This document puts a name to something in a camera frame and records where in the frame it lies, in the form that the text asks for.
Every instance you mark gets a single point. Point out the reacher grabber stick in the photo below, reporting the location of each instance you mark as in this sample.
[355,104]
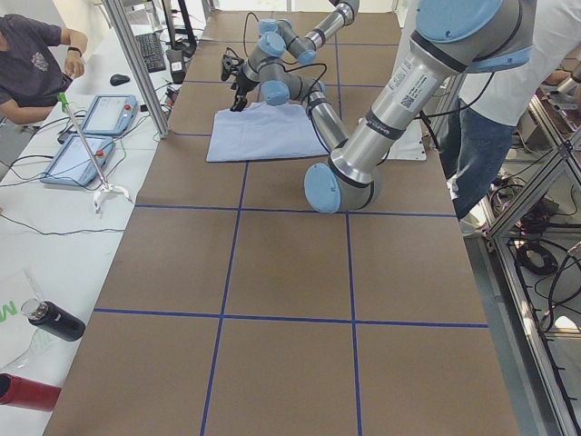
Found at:
[105,187]

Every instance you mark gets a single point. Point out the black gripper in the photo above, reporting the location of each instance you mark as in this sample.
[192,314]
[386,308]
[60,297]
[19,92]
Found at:
[241,84]

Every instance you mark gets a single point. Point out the black computer mouse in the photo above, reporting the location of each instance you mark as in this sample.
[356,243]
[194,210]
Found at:
[119,79]

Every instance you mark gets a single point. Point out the black water bottle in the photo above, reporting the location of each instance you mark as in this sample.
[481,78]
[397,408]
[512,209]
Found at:
[53,319]

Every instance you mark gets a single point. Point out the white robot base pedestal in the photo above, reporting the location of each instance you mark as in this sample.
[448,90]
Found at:
[409,147]

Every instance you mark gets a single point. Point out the person in white shirt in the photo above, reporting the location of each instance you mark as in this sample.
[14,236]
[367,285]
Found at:
[476,141]

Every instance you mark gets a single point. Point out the light blue striped shirt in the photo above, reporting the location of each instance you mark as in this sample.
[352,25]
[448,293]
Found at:
[262,132]

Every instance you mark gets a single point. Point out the aluminium frame post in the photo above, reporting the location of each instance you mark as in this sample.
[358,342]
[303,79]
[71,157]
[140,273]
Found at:
[124,31]

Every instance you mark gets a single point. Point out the lower blue teach pendant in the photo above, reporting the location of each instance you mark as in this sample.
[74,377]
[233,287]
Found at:
[72,165]

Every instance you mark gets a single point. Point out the black labelled box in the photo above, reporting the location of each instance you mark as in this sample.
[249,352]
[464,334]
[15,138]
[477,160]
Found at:
[177,65]

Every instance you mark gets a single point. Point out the seated person in grey shirt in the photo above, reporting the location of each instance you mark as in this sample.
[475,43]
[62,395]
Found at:
[38,62]

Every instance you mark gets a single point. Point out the black keyboard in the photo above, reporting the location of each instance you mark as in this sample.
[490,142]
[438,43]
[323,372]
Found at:
[150,48]

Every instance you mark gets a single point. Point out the blue teach pendant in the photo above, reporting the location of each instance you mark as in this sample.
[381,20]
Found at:
[72,165]
[110,114]

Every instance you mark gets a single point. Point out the red water bottle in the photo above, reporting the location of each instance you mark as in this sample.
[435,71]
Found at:
[28,394]

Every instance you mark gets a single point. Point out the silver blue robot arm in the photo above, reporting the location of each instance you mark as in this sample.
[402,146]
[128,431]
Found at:
[277,36]
[450,38]

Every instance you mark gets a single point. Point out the upper blue teach pendant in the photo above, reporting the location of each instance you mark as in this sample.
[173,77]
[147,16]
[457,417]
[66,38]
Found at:
[110,114]

